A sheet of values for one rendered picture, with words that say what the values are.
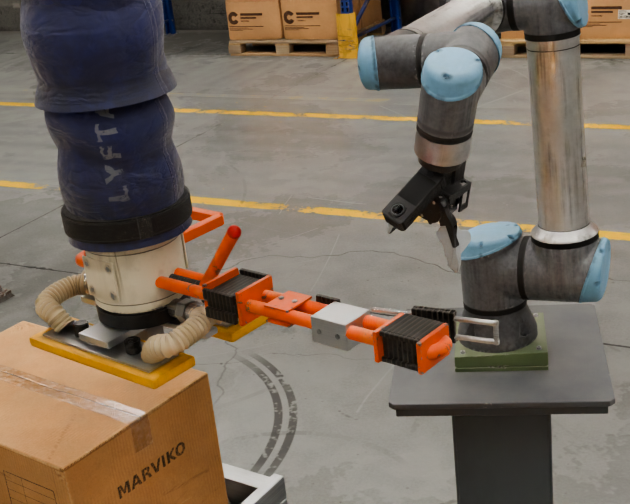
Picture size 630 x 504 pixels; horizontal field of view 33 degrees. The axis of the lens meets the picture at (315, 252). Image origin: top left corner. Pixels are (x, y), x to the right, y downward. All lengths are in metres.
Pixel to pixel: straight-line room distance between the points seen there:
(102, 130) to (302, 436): 2.22
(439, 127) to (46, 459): 0.96
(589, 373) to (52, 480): 1.22
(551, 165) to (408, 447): 1.57
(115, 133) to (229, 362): 2.68
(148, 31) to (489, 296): 1.12
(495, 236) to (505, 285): 0.11
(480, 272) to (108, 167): 1.03
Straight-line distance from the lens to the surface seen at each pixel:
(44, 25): 1.75
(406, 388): 2.51
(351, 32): 9.60
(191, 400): 2.23
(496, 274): 2.48
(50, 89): 1.78
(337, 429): 3.82
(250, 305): 1.72
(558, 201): 2.39
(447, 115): 1.66
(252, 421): 3.93
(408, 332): 1.53
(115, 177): 1.79
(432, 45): 1.77
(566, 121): 2.34
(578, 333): 2.73
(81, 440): 2.10
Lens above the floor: 1.99
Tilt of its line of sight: 22 degrees down
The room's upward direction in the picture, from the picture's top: 6 degrees counter-clockwise
